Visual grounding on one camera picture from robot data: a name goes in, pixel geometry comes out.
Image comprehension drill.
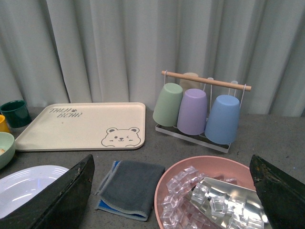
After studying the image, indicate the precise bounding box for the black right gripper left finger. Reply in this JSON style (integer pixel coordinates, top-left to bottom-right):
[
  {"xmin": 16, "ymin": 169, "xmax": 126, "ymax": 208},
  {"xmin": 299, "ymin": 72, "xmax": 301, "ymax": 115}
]
[{"xmin": 0, "ymin": 154, "xmax": 95, "ymax": 229}]

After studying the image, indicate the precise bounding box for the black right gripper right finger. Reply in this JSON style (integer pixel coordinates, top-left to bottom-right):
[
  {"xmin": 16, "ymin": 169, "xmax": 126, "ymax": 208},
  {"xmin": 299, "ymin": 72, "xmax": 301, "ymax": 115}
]
[{"xmin": 249, "ymin": 155, "xmax": 305, "ymax": 229}]

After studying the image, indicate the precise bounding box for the white ceramic plate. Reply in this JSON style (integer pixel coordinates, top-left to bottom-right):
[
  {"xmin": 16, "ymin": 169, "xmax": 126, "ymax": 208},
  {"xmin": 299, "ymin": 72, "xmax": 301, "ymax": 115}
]
[{"xmin": 0, "ymin": 165, "xmax": 68, "ymax": 218}]

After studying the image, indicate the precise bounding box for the metal ice scoop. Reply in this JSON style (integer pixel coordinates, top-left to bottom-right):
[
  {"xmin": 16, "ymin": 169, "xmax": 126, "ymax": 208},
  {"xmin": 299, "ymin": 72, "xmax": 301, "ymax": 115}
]
[{"xmin": 185, "ymin": 177, "xmax": 271, "ymax": 229}]

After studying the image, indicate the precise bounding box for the pink bowl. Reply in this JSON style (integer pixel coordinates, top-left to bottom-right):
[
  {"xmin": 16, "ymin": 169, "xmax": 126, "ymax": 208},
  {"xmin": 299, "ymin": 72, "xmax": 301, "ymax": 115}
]
[{"xmin": 154, "ymin": 156, "xmax": 255, "ymax": 229}]

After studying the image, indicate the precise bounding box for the clear ice cube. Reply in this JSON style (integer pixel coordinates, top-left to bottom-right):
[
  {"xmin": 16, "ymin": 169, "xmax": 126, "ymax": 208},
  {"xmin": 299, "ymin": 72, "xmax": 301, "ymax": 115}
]
[
  {"xmin": 166, "ymin": 178, "xmax": 182, "ymax": 195},
  {"xmin": 209, "ymin": 196, "xmax": 227, "ymax": 218},
  {"xmin": 191, "ymin": 183, "xmax": 211, "ymax": 205}
]

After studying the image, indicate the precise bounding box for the grey blue folded cloth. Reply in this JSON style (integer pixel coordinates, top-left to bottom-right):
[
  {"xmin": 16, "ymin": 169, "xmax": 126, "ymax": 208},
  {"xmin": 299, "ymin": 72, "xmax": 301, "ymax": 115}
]
[{"xmin": 96, "ymin": 160, "xmax": 165, "ymax": 221}]

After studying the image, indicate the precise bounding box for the light green bowl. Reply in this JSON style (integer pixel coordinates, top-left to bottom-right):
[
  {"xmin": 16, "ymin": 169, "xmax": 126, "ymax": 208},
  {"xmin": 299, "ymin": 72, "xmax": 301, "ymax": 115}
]
[{"xmin": 0, "ymin": 132, "xmax": 16, "ymax": 169}]

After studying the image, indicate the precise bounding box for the cream bear serving tray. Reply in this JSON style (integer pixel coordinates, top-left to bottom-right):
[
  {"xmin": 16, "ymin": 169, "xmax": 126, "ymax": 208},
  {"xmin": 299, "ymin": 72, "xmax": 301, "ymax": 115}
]
[{"xmin": 16, "ymin": 102, "xmax": 146, "ymax": 152}]

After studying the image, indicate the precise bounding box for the blue plastic cup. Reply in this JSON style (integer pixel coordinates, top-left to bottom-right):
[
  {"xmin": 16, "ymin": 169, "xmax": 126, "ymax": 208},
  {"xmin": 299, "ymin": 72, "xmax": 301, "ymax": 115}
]
[{"xmin": 204, "ymin": 95, "xmax": 240, "ymax": 145}]

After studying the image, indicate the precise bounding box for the yellow mug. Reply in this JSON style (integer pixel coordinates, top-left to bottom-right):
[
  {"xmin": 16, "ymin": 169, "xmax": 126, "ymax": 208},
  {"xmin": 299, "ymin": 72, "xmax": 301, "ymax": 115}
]
[{"xmin": 0, "ymin": 115, "xmax": 10, "ymax": 133}]

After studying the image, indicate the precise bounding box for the dark green mug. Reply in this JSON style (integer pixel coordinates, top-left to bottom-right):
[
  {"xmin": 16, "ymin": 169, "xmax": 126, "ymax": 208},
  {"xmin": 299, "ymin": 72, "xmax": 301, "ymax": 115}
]
[{"xmin": 0, "ymin": 100, "xmax": 32, "ymax": 128}]

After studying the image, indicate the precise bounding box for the purple plastic cup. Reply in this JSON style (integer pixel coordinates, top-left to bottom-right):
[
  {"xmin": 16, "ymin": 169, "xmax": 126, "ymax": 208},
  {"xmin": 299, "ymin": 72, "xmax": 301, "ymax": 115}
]
[{"xmin": 177, "ymin": 88, "xmax": 207, "ymax": 135}]

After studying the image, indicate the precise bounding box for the green plastic cup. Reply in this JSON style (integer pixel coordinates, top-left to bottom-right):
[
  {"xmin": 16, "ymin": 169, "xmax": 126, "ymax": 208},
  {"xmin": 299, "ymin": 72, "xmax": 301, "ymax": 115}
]
[{"xmin": 153, "ymin": 83, "xmax": 183, "ymax": 126}]

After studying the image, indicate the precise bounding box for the beige plastic cup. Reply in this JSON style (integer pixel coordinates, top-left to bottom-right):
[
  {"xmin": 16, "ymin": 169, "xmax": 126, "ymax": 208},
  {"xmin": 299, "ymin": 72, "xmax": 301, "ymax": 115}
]
[{"xmin": 179, "ymin": 79, "xmax": 201, "ymax": 93}]

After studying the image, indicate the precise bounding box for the grey curtain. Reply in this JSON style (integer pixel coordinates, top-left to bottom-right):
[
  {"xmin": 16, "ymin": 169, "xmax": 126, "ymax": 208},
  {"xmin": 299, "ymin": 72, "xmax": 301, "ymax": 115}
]
[{"xmin": 0, "ymin": 0, "xmax": 305, "ymax": 116}]

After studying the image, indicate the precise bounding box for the white cup rack wooden handle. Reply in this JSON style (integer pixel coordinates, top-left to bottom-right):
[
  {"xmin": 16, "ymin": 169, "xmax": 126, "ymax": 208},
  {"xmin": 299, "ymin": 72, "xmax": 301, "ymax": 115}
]
[{"xmin": 155, "ymin": 82, "xmax": 243, "ymax": 153}]

